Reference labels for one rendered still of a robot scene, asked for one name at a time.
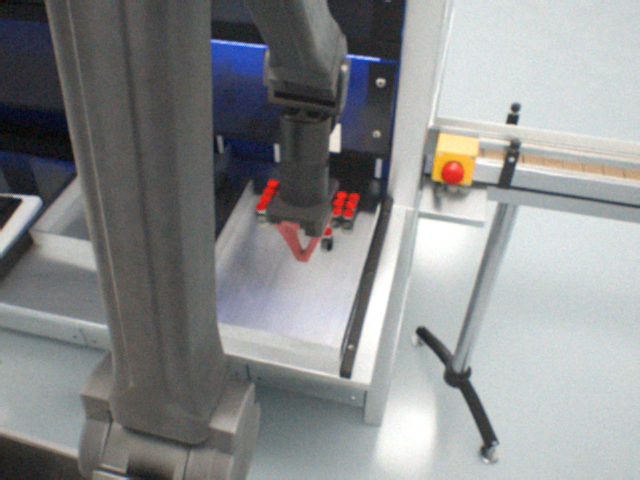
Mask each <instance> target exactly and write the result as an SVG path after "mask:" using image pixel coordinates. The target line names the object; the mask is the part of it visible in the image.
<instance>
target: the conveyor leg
mask: <svg viewBox="0 0 640 480"><path fill-rule="evenodd" d="M519 209H520V205H516V204H509V203H503V202H497V206H496V209H495V213H494V216H493V221H492V224H491V228H490V231H489V235H488V238H487V242H486V245H485V250H483V253H482V257H481V260H480V264H479V267H478V271H477V274H476V279H475V282H474V286H473V289H472V293H471V296H470V300H469V303H468V308H467V311H466V315H465V318H464V322H463V325H462V329H461V332H460V337H459V340H458V344H457V347H456V348H455V351H454V354H453V358H452V361H451V366H450V370H451V372H452V373H453V374H455V375H457V376H463V375H465V374H466V373H467V371H468V368H469V364H470V361H471V357H472V354H473V351H474V348H475V345H476V342H477V339H478V335H479V332H480V329H481V326H482V323H483V320H484V317H485V314H487V311H488V307H489V303H490V300H491V297H492V294H493V291H494V288H495V285H496V282H497V279H498V275H499V272H500V269H501V266H502V263H503V260H504V256H505V253H506V250H507V246H508V243H509V240H510V237H511V234H512V231H513V228H514V225H515V222H516V219H517V215H518V212H519Z"/></svg>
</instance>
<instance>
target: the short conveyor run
mask: <svg viewBox="0 0 640 480"><path fill-rule="evenodd" d="M510 109H511V111H513V112H512V113H511V112H508V115H507V120H506V124H505V125H504V124H495V123H488V121H480V120H472V119H464V118H456V117H448V116H440V115H438V117H437V123H433V124H432V125H431V127H436V128H440V127H446V129H454V130H462V131H470V132H477V133H479V140H478V152H477V159H476V163H475V168H474V172H473V176H472V182H471V183H472V184H479V185H486V186H488V200H489V201H496V202H503V203H509V204H516V205H523V206H530V207H536V208H543V209H549V210H556V211H562V212H570V214H577V215H583V216H590V217H596V218H603V219H609V220H616V221H623V222H630V223H637V224H640V143H637V142H630V141H622V140H614V139H606V138H599V136H591V135H583V134H575V133H567V132H559V131H551V130H544V129H536V128H527V127H519V126H517V124H518V121H519V117H520V114H519V113H516V112H519V111H520V109H521V104H520V103H518V102H514V103H512V104H511V107H510ZM434 158H435V155H429V154H424V161H423V168H422V175H421V183H420V189H419V190H422V186H423V180H425V177H431V176H432V170H433V164H434Z"/></svg>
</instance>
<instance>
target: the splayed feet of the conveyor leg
mask: <svg viewBox="0 0 640 480"><path fill-rule="evenodd" d="M410 341H411V343H412V344H413V345H415V346H418V347H421V346H424V345H427V346H428V347H429V348H430V349H431V350H432V351H433V352H434V353H435V354H436V355H437V357H438V358H439V359H440V360H441V362H442V363H443V365H444V367H445V369H444V373H443V379H444V381H445V383H446V384H447V385H449V386H450V387H452V388H457V389H459V391H461V393H462V395H463V396H464V398H465V401H466V403H467V405H468V407H469V410H470V412H471V414H472V416H473V419H474V421H475V423H476V426H477V428H478V430H479V433H480V435H481V437H482V440H483V443H484V445H483V446H481V448H480V451H479V455H480V457H481V459H482V460H483V461H484V462H486V463H488V464H494V463H496V462H497V461H498V460H499V458H500V453H499V451H498V449H497V448H496V446H497V444H499V442H498V439H497V437H496V435H495V433H494V430H493V428H492V426H491V423H490V421H489V419H488V417H487V414H486V412H485V410H484V407H483V405H482V402H481V400H480V398H479V396H478V394H477V392H476V390H475V389H474V387H473V385H472V383H471V381H470V378H471V375H472V369H471V366H470V364H469V368H468V371H467V373H466V374H465V375H463V376H457V375H455V374H453V373H452V372H451V370H450V366H451V361H452V358H453V355H452V354H451V352H450V351H449V350H448V349H447V347H446V346H445V345H444V344H443V343H442V342H441V341H440V340H439V339H438V338H437V337H436V336H434V335H433V334H432V333H431V331H430V330H429V329H428V328H427V327H426V326H423V325H419V326H418V327H417V328H416V330H415V331H414V333H413V334H412V335H411V337H410Z"/></svg>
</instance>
